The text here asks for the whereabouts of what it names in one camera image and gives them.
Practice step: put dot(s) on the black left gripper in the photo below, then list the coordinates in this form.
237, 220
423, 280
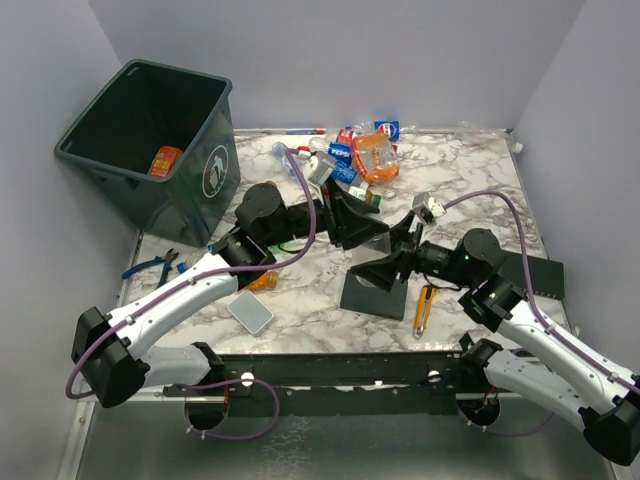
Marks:
350, 220

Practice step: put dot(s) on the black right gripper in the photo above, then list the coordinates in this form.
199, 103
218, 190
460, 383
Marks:
384, 271

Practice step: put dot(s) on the blue label bottle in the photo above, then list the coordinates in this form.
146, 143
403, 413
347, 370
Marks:
195, 262
344, 173

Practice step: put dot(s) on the big orange bottle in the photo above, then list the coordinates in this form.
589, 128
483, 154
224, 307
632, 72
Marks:
374, 157

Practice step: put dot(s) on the large orange label bottle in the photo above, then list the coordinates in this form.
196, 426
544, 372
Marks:
164, 161

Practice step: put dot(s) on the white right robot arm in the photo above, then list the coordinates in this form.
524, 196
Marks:
596, 395

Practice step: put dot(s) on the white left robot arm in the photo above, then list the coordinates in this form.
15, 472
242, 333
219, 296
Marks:
114, 352

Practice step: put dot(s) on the dark green plastic bin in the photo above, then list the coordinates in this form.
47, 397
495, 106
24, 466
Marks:
144, 107

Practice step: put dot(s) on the black rectangular box centre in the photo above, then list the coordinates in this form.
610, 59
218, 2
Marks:
368, 299

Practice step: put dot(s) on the yellow utility knife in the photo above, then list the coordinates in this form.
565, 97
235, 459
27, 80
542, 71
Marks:
423, 310

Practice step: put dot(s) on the pepsi bottle upper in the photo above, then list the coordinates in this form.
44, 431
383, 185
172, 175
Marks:
338, 151

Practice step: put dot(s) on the pepsi bottle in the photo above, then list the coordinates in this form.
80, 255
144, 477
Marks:
338, 151
393, 129

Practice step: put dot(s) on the red label bottle at back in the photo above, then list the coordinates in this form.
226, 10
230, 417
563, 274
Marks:
344, 136

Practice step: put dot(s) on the pepsi bottle at back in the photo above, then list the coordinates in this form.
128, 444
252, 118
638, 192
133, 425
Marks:
393, 129

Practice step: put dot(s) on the clear crushed water bottle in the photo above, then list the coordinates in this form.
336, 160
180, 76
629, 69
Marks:
279, 153

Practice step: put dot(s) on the orange juice bottle lying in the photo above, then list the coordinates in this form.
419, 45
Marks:
266, 281

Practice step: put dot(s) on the white grey rectangular case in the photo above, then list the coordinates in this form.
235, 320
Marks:
250, 312

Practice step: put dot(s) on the black box right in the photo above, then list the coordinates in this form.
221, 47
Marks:
547, 276

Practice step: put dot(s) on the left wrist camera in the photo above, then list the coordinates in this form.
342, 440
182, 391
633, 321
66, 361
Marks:
316, 166

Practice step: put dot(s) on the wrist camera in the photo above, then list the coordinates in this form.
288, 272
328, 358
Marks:
426, 208
316, 166

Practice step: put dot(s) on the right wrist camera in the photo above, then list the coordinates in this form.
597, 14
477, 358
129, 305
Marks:
426, 208

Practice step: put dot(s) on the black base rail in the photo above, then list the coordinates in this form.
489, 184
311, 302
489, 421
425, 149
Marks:
340, 384

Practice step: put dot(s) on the blue handled pliers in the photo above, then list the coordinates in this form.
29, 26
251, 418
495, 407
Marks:
165, 261

